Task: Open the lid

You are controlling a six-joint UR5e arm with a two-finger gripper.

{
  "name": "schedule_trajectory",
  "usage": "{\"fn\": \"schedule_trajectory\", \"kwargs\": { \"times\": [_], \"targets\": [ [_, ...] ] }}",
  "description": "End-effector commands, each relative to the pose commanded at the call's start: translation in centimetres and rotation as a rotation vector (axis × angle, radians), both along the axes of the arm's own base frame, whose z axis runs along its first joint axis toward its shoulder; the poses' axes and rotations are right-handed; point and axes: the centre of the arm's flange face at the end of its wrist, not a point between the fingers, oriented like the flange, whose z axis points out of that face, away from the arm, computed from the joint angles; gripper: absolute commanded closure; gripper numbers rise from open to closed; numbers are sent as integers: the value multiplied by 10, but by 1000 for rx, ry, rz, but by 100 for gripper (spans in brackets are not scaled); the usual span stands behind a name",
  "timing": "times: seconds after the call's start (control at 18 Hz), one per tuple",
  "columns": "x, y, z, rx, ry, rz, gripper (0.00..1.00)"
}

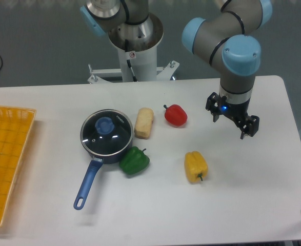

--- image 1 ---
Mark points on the yellow plastic basket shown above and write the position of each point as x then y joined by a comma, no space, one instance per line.
15,127

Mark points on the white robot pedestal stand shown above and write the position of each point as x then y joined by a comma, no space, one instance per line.
136,47

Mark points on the green bell pepper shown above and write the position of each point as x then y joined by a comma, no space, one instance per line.
134,161

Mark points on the glass lid blue knob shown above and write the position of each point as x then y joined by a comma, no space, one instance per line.
106,133

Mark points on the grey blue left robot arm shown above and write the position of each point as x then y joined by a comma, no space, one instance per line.
103,16

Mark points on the beige bread loaf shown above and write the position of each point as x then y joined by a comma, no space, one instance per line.
143,123

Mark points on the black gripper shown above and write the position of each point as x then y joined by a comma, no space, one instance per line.
234,107

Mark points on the blue saucepan with handle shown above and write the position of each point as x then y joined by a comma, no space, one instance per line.
95,164

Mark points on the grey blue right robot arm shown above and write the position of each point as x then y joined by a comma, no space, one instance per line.
226,45

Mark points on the red bell pepper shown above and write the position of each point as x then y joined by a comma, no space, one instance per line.
175,115

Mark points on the yellow bell pepper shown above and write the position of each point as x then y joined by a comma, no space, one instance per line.
196,167

